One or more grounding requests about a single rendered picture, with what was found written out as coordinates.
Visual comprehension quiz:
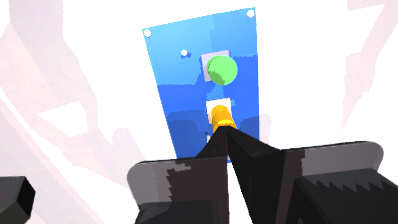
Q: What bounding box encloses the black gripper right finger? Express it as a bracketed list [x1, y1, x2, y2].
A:
[224, 125, 384, 224]

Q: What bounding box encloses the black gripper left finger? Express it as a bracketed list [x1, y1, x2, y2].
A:
[127, 126, 231, 224]

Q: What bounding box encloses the blue circuit board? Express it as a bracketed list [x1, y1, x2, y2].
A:
[141, 6, 259, 159]

